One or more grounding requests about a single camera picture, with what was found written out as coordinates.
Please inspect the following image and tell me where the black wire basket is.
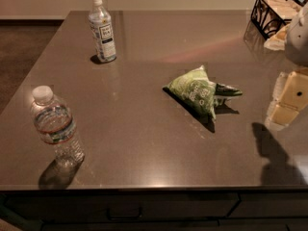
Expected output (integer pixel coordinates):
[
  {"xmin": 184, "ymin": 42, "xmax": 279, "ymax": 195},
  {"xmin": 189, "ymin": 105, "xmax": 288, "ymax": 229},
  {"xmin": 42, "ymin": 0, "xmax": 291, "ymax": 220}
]
[{"xmin": 250, "ymin": 0, "xmax": 303, "ymax": 39}]

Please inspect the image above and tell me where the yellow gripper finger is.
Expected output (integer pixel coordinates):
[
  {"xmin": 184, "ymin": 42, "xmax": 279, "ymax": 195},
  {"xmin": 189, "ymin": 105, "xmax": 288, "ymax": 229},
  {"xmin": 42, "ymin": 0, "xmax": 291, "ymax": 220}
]
[
  {"xmin": 278, "ymin": 70, "xmax": 308, "ymax": 126},
  {"xmin": 265, "ymin": 72, "xmax": 288, "ymax": 131}
]

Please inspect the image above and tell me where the clear plastic water bottle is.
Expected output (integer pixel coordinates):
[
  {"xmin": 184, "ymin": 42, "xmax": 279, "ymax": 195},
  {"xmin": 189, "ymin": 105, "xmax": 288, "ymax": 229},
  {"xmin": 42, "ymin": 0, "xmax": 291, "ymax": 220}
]
[{"xmin": 30, "ymin": 86, "xmax": 85, "ymax": 168}]

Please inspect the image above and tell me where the green jalapeno chip bag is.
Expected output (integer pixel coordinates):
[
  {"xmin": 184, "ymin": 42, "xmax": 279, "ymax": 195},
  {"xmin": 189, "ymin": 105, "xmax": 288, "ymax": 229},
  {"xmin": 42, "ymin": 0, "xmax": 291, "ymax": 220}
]
[{"xmin": 163, "ymin": 65, "xmax": 243, "ymax": 120}]

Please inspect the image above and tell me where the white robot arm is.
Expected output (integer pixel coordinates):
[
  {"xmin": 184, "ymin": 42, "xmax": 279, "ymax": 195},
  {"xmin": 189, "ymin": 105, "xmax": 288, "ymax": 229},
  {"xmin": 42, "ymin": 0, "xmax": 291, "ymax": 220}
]
[{"xmin": 265, "ymin": 4, "xmax": 308, "ymax": 131}]

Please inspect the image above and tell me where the white napkin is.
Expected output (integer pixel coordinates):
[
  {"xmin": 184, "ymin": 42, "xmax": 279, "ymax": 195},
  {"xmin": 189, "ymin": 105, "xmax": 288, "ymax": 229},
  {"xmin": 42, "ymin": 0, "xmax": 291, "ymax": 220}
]
[{"xmin": 264, "ymin": 25, "xmax": 289, "ymax": 51}]

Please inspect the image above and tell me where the black drawer handle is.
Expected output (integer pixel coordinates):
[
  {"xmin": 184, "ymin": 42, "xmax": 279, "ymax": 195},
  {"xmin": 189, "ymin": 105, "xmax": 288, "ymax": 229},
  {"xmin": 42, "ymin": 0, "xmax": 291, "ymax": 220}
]
[{"xmin": 106, "ymin": 207, "xmax": 142, "ymax": 221}]

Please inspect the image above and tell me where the tall white labelled bottle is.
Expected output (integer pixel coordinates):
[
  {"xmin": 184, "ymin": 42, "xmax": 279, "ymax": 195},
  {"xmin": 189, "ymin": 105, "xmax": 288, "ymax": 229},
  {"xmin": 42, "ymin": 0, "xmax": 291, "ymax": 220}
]
[{"xmin": 89, "ymin": 0, "xmax": 116, "ymax": 63}]

